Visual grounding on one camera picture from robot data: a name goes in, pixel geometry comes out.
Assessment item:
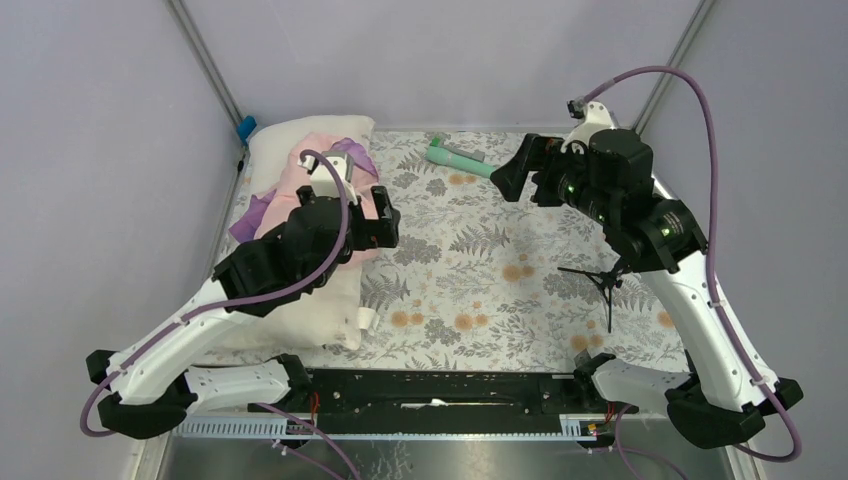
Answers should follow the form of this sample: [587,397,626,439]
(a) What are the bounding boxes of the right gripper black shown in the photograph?
[490,132,617,226]

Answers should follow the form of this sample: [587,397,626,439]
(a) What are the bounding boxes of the white pillow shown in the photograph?
[215,115,377,352]

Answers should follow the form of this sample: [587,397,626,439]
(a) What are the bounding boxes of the pink purple pillowcase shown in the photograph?
[229,132,379,244]

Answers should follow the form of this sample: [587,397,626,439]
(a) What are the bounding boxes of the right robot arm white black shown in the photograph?
[490,129,803,449]

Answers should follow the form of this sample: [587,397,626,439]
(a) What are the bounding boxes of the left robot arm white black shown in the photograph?
[80,186,400,439]

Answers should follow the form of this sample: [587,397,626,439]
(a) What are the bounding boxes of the green toy flashlight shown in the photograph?
[425,137,497,179]

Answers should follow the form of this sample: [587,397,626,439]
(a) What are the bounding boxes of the floral table cloth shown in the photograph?
[195,129,690,374]

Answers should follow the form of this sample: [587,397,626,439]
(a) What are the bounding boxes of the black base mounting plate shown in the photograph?
[274,368,624,423]

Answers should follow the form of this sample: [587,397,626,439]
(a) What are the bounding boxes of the blue white block toy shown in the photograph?
[236,115,257,145]

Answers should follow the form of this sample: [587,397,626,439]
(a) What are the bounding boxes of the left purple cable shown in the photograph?
[79,148,352,439]

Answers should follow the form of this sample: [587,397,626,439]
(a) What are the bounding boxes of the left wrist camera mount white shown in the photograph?
[309,151,358,203]

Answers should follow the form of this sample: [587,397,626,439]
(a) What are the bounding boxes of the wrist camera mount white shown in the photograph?
[309,151,358,203]
[560,98,620,153]

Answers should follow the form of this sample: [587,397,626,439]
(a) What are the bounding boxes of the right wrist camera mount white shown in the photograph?
[560,98,620,153]

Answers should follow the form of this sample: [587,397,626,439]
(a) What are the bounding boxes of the white slotted cable duct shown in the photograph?
[172,411,596,442]

